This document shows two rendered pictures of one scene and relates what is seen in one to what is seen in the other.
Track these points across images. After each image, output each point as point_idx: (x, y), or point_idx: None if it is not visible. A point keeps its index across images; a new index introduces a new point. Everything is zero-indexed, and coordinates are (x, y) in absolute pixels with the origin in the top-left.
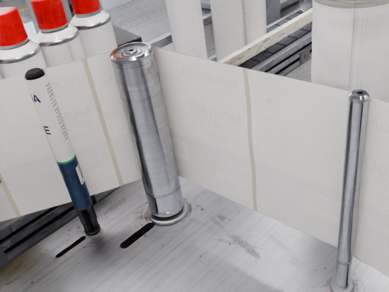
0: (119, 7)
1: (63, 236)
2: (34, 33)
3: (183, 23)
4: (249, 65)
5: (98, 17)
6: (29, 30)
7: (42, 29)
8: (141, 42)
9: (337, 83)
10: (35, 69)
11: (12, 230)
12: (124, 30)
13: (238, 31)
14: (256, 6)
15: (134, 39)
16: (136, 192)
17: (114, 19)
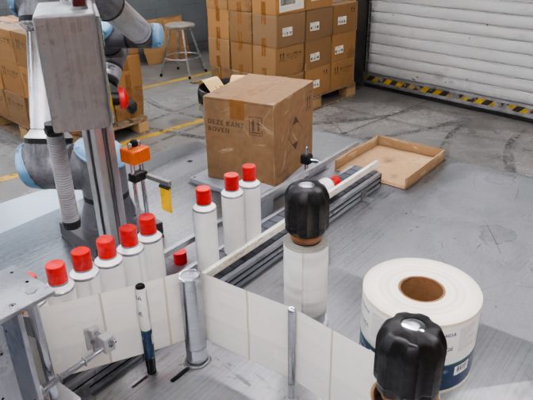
0: None
1: (134, 375)
2: (55, 201)
3: (205, 232)
4: (248, 256)
5: (155, 236)
6: (50, 198)
7: (124, 246)
8: (162, 225)
9: (296, 288)
10: (139, 283)
11: (95, 373)
12: None
13: (240, 234)
14: (254, 216)
15: (157, 224)
16: (175, 348)
17: (130, 194)
